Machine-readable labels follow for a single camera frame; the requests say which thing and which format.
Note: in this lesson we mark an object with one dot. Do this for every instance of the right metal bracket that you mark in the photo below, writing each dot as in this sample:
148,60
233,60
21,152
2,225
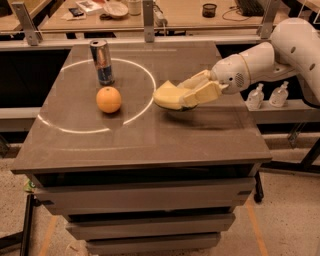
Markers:
270,10

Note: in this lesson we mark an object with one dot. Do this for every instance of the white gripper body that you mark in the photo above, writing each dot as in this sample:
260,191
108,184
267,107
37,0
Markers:
230,74

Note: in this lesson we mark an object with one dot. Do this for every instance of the white bowl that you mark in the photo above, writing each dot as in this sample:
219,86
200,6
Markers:
116,10

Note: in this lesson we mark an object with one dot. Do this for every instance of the orange fruit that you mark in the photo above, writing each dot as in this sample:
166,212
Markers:
108,99

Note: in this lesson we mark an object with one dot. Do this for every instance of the right clear sanitizer bottle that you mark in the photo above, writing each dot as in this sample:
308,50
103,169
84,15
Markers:
279,95

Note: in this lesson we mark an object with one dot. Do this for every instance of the book with picture cover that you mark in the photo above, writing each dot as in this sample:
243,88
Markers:
89,6

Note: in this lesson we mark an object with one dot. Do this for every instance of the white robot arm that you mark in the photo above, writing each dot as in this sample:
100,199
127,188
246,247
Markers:
293,48

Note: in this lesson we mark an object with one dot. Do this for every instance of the grey drawer cabinet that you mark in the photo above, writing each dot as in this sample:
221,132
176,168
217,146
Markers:
148,210

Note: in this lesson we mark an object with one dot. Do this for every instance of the left clear sanitizer bottle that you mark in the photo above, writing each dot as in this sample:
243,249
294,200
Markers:
255,97

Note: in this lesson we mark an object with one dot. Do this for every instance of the middle metal bracket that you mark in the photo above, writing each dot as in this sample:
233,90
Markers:
148,20

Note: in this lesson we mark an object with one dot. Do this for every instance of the white power strip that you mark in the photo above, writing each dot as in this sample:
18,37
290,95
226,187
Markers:
159,17

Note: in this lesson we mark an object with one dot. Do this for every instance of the black keyboard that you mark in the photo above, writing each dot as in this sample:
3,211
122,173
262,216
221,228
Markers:
250,8

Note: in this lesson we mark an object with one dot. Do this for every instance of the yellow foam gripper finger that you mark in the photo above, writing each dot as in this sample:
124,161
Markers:
199,79
201,94

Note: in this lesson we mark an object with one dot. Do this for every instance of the yellow sponge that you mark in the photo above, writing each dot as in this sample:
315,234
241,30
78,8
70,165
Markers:
171,97

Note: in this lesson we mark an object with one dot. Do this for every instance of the white mug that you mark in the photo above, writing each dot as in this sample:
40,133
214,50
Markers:
134,7

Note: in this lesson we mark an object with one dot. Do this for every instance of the black smartphone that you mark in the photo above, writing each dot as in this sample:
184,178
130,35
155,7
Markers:
76,12

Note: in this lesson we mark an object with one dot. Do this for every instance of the left metal bracket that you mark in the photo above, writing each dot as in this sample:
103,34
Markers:
32,34

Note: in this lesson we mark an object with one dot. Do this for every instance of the metal bracket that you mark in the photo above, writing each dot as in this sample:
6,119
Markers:
148,20
270,10
32,34

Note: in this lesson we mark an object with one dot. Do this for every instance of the silver blue energy drink can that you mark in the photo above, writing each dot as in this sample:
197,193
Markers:
102,61

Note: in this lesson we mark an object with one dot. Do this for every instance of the clear sanitizer bottle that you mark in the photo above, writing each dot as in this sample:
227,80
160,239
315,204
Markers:
279,95
255,97

